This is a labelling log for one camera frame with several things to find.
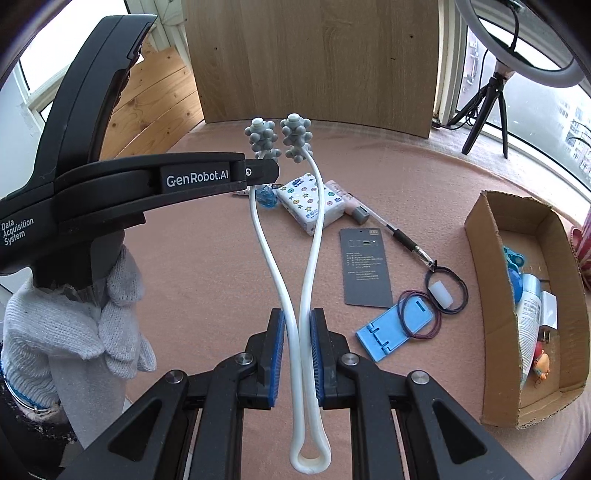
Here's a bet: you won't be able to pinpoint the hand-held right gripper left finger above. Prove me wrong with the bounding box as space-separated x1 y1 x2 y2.
58 308 286 480

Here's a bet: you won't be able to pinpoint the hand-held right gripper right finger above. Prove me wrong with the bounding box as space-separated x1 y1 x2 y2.
310 308 532 480

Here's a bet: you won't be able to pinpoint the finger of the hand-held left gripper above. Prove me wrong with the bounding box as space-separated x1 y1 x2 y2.
242 159 281 188

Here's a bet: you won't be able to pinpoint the blue candy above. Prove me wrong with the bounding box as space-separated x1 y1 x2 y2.
255 184 279 209

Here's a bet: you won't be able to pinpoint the white printed tissue packet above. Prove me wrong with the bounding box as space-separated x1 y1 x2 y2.
276 172 346 236

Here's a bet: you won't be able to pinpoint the white neck massager grey balls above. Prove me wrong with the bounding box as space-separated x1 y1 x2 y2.
244 113 332 475

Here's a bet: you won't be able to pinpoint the blue phone stand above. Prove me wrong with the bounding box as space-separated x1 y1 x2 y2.
355 298 439 362

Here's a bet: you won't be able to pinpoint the small pink tube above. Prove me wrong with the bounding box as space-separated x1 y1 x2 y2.
325 180 369 223

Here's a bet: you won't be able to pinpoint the black card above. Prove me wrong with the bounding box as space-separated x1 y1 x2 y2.
339 226 394 309

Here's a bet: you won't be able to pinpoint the white translucent cap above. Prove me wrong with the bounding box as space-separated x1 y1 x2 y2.
427 280 452 309

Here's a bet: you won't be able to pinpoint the black pen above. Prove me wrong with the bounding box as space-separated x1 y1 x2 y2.
361 208 438 269

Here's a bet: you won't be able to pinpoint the black hair tie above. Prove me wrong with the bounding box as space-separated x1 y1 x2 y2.
425 265 469 316

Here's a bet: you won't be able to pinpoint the cardboard box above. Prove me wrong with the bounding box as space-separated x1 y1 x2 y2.
464 190 589 430

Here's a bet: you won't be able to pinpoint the blue round case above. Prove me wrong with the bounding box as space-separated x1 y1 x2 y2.
507 270 525 303

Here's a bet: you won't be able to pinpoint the white tube blue cap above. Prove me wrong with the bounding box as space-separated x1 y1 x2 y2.
513 273 542 388

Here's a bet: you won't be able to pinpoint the blue plastic clip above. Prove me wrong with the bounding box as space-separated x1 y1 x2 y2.
502 246 527 273

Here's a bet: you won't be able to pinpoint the cartoon figurine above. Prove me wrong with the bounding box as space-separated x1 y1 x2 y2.
530 342 552 383

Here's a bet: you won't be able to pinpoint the white charger plug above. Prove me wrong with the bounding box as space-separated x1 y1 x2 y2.
538 291 559 343

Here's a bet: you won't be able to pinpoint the person's left forearm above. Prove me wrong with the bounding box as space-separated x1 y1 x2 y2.
0 369 81 480

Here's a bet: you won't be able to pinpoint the person's left hand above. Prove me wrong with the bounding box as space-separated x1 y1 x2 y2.
0 244 158 411

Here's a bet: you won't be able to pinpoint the knotty pine wooden board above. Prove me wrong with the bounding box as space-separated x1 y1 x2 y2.
99 39 206 160

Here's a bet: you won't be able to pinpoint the large light wooden board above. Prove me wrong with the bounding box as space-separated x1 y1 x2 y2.
181 0 439 138

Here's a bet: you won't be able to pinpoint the white checked cloth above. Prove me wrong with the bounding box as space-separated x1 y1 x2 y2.
429 120 591 195

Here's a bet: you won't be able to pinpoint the potted spider plant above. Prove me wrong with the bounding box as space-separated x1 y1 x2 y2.
570 217 591 287

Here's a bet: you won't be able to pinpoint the white ring light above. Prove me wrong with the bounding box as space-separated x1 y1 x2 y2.
455 0 583 88

